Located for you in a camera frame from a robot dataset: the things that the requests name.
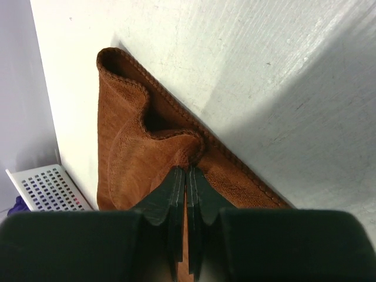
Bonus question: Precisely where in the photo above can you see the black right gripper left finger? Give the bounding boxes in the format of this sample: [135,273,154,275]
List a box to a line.
[1,167,185,281]

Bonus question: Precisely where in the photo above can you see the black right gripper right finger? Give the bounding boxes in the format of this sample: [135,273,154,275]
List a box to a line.
[186,167,375,281]

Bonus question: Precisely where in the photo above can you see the brown towel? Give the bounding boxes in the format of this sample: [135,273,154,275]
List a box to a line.
[96,48,290,281]

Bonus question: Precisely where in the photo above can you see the white plastic basket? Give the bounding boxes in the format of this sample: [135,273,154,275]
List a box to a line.
[6,164,92,212]

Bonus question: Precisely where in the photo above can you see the purple cloth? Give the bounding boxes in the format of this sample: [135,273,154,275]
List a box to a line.
[7,196,30,217]

